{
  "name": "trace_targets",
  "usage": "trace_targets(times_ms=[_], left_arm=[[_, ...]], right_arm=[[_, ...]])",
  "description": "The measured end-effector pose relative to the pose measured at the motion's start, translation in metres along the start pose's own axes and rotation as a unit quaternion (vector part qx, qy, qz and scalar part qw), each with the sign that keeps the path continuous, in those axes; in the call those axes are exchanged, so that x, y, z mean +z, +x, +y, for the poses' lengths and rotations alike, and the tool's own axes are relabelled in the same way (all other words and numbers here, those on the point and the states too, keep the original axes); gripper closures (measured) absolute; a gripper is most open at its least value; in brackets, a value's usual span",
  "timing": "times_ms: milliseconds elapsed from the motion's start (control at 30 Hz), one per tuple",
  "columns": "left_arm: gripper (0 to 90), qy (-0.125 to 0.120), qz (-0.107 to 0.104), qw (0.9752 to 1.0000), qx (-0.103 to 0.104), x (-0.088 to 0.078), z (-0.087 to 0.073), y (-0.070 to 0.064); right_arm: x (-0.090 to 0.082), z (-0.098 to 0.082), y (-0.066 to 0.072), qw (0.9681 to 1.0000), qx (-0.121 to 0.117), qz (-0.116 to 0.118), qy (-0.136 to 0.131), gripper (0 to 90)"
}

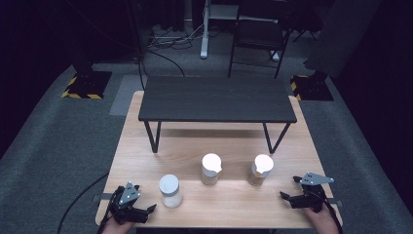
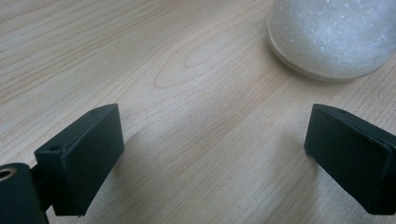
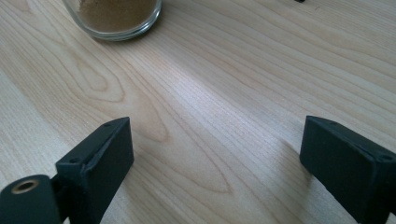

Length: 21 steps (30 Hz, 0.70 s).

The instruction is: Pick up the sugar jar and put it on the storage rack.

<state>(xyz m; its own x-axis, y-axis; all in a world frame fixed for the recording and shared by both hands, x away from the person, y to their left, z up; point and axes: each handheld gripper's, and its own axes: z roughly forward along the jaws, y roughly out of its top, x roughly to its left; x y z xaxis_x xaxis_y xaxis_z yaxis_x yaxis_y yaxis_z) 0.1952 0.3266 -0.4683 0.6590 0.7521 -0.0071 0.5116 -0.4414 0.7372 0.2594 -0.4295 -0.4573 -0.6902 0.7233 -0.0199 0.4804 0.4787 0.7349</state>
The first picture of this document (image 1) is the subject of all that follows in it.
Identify glass spice jar white lid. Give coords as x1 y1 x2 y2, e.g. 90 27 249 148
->
200 152 223 186
246 153 275 187

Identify thin black floor cable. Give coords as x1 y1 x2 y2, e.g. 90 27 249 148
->
137 48 186 92

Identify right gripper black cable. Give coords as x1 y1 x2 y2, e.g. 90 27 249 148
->
322 194 344 234

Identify glass jar of white powder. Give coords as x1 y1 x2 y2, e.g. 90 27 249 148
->
158 174 184 209

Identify bundle of floor cables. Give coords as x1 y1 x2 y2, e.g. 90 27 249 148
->
145 22 205 51

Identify black stand pole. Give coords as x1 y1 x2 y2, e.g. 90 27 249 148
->
125 0 146 64

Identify person's left hand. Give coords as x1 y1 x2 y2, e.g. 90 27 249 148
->
100 217 136 234

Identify black raised shelf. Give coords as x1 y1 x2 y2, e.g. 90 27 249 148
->
137 76 298 155

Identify black stand base hazard tape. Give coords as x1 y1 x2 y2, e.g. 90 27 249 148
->
289 70 335 102
60 69 113 100

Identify person's right hand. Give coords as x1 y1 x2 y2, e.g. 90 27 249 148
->
302 203 341 234

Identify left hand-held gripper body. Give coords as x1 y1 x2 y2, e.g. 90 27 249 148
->
107 181 151 225

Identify black chair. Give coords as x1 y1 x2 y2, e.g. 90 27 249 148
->
227 0 293 80

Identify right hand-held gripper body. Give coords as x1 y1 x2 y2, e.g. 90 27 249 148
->
288 172 335 215

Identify white desk leg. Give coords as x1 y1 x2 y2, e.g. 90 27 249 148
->
199 0 212 59

